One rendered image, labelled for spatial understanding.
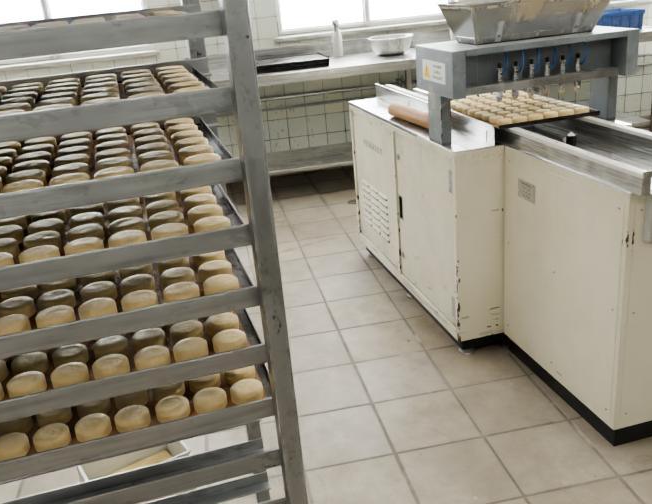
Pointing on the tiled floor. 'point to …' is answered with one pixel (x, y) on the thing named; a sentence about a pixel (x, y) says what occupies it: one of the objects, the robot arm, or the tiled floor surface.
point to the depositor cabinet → (435, 219)
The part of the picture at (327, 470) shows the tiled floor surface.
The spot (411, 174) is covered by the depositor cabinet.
